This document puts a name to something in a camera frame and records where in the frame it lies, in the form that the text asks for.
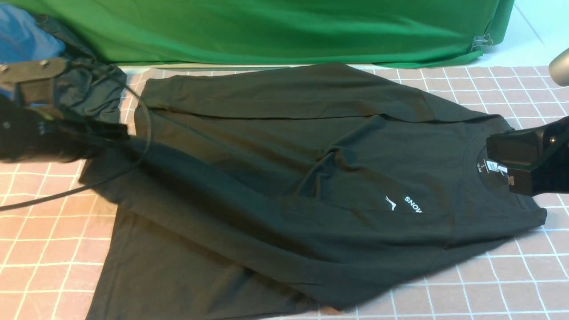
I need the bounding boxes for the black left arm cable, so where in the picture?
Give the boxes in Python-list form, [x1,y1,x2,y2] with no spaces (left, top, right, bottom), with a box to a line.
[0,67,152,211]

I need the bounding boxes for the dark gray long-sleeve shirt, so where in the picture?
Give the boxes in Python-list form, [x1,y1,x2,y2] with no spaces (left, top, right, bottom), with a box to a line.
[87,64,547,320]

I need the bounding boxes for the pink checkered table mat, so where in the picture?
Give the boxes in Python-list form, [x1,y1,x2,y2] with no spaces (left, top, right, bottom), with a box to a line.
[0,66,568,320]

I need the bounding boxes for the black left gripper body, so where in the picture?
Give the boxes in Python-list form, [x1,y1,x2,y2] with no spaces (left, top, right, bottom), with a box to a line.
[0,57,130,163]

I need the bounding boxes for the blue cloth garment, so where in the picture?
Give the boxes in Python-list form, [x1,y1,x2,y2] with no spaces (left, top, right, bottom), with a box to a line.
[0,3,65,75]

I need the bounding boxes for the green backdrop cloth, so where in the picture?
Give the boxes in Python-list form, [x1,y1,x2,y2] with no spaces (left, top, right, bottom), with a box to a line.
[10,0,514,68]

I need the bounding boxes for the dark teal crumpled garment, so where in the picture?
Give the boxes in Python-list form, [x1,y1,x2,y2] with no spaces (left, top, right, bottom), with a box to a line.
[34,14,127,123]

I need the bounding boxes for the silver binder clip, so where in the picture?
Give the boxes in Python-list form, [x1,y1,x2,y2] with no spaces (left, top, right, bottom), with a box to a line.
[471,34,493,52]

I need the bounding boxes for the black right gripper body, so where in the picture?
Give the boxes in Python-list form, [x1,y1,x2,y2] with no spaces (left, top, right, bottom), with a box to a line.
[486,117,569,196]

